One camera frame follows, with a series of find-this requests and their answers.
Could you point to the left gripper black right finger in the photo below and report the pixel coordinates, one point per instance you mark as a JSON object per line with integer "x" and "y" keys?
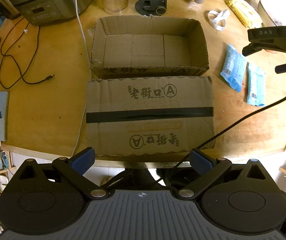
{"x": 209, "y": 169}

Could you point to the cardboard box lid with tape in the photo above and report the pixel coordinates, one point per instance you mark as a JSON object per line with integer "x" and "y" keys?
{"x": 150, "y": 115}

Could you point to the light blue smartphone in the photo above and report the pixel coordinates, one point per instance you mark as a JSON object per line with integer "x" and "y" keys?
{"x": 3, "y": 115}

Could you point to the small blue wipes packet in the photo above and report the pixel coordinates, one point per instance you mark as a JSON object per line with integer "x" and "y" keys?
{"x": 256, "y": 86}

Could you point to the open cardboard box tray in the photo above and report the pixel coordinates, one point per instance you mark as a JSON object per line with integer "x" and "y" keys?
{"x": 147, "y": 46}

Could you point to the large blue wipes packet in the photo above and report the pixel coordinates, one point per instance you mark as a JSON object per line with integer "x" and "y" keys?
{"x": 234, "y": 68}

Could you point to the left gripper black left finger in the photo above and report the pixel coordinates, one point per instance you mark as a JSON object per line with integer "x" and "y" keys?
{"x": 73, "y": 170}

